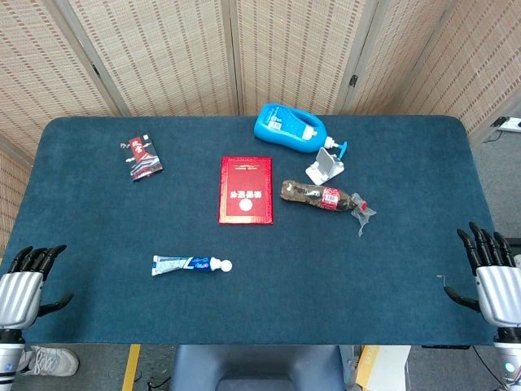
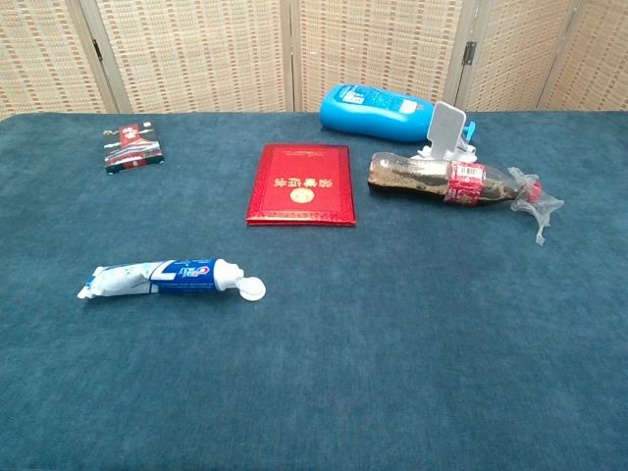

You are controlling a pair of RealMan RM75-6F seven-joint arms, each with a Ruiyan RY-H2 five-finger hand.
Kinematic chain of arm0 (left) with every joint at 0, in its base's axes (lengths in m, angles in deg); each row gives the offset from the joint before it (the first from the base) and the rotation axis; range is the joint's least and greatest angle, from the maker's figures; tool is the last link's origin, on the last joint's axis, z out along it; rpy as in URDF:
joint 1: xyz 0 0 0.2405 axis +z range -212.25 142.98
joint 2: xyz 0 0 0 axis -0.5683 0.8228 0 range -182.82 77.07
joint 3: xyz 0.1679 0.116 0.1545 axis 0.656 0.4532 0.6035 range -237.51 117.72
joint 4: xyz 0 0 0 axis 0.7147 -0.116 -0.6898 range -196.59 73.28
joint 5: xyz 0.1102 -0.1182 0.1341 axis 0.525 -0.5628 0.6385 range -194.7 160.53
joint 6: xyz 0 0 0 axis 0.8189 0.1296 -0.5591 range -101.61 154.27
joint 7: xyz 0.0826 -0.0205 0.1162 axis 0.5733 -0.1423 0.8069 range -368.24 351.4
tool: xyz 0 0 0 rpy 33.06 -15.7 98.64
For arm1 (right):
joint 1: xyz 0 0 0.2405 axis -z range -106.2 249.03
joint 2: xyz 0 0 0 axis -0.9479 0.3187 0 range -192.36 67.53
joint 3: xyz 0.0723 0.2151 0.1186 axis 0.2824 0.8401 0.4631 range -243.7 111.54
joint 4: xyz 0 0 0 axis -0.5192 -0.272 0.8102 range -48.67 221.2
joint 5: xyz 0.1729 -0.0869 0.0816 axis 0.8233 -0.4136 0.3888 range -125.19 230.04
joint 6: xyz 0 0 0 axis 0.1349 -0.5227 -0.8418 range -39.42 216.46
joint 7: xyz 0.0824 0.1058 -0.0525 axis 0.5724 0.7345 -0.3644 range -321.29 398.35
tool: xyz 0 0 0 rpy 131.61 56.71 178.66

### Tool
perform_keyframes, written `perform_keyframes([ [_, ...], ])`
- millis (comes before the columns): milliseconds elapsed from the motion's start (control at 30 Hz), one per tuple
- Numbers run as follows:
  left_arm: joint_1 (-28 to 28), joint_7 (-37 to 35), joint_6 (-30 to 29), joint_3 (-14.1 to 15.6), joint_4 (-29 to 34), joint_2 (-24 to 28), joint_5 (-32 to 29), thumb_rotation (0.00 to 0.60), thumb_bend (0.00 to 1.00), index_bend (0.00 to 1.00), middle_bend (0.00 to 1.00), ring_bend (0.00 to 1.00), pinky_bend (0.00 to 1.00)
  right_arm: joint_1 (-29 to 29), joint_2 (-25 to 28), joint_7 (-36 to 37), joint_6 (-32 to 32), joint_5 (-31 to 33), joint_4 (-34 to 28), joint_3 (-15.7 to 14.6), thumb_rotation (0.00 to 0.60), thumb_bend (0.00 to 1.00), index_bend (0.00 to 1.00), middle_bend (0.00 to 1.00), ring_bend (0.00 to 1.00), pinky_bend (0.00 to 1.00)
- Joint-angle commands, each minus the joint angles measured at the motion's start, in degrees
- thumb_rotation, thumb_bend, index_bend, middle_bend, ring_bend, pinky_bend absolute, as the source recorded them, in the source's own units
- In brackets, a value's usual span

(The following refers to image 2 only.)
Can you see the red black card box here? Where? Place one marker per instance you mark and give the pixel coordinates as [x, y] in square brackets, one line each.
[132, 147]

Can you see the black screen hinge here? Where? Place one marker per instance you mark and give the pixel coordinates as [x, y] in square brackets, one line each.
[96, 50]

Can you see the white phone stand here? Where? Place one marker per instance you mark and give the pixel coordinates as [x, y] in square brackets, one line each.
[449, 126]

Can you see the metal screen hinge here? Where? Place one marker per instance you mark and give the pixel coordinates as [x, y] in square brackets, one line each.
[469, 53]

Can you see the cola bottle with red label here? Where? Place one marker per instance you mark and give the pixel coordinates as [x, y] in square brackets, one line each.
[407, 174]

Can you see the red certificate book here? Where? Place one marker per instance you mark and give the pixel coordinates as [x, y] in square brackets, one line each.
[299, 167]

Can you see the clear crumpled plastic wrap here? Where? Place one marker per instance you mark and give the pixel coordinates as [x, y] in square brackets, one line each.
[538, 206]

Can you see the blue white toothpaste tube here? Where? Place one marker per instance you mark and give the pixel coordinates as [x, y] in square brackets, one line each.
[186, 277]

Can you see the blue plastic lotion bottle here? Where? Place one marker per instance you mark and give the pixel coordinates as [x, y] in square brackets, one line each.
[363, 115]

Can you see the dark blue tablecloth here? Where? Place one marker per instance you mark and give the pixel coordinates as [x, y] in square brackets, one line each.
[314, 353]

